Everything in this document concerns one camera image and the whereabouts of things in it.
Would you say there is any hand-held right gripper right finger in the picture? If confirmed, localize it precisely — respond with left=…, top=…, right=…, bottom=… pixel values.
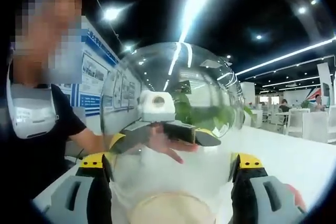
left=230, top=152, right=307, bottom=224

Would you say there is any blue and white wall poster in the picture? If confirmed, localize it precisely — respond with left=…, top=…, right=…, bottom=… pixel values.
left=60, top=15, right=144, bottom=120

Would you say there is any clear glass dome cover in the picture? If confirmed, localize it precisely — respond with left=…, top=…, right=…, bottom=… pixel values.
left=99, top=41, right=245, bottom=224

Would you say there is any person in black shirt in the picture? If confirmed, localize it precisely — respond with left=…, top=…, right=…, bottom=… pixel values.
left=6, top=83, right=88, bottom=201

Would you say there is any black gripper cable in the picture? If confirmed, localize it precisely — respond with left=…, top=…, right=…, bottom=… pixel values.
left=72, top=147, right=85, bottom=161

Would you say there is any white office chair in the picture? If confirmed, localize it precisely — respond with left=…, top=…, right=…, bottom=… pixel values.
left=301, top=111, right=329, bottom=144
left=287, top=109, right=303, bottom=136

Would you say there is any person's right hand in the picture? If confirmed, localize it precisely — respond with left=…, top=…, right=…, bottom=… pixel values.
left=286, top=184, right=307, bottom=213

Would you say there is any white roll-up banner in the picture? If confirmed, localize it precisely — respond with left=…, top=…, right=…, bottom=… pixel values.
left=316, top=62, right=333, bottom=110

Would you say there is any green leafy plant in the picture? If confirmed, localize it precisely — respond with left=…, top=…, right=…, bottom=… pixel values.
left=174, top=92, right=254, bottom=137

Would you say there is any person's left hand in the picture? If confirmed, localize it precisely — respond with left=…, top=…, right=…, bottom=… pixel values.
left=145, top=126, right=198, bottom=164

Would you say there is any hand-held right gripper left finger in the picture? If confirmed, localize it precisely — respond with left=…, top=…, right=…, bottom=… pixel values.
left=41, top=152, right=114, bottom=224

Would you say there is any white chest-worn device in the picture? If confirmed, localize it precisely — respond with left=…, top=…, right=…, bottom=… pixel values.
left=6, top=50, right=60, bottom=140

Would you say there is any round wooden base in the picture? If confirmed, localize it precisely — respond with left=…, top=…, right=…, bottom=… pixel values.
left=128, top=192, right=219, bottom=224

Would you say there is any long ceiling strip light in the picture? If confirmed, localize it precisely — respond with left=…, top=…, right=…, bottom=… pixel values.
left=164, top=0, right=224, bottom=91

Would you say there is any ceiling air conditioner unit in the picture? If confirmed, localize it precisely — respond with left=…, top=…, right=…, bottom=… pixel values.
left=198, top=58, right=233, bottom=69

